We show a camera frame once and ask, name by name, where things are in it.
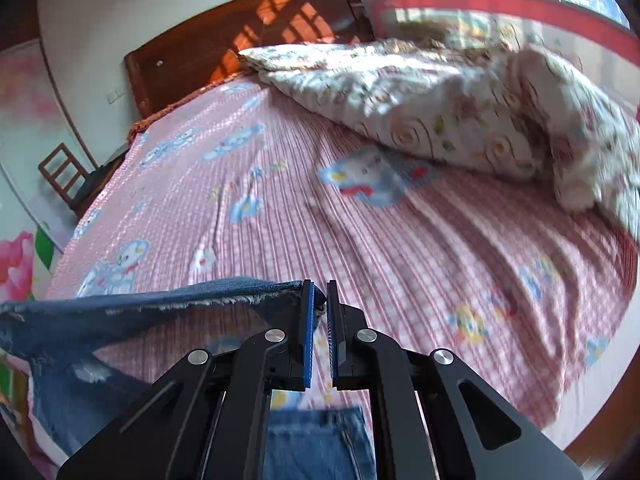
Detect blue denim jeans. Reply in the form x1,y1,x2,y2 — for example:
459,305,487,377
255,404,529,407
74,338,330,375
1,278,375,479

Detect pink plaid cartoon bed sheet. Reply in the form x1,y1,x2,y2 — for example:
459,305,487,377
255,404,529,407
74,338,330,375
48,78,636,446

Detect dark clothes on chair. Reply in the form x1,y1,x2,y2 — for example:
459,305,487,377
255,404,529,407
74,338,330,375
70,145,129,220

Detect orange fringed blanket edge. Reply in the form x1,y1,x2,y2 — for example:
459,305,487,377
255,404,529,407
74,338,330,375
126,70,252,148

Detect brown wooden headboard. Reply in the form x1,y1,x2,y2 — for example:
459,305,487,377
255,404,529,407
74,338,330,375
124,0,374,118

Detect brown wooden chair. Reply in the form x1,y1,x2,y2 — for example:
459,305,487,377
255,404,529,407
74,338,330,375
38,143,89,211

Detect floral sliding wardrobe door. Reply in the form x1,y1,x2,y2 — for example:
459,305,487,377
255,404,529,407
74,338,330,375
0,39,97,411

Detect floral cream quilt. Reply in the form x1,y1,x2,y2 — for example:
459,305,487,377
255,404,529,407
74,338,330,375
240,39,639,236

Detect white wall socket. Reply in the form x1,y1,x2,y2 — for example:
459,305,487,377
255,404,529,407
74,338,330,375
106,87,126,105

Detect red mesh bed rail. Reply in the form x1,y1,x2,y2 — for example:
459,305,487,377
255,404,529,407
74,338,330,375
372,0,639,118

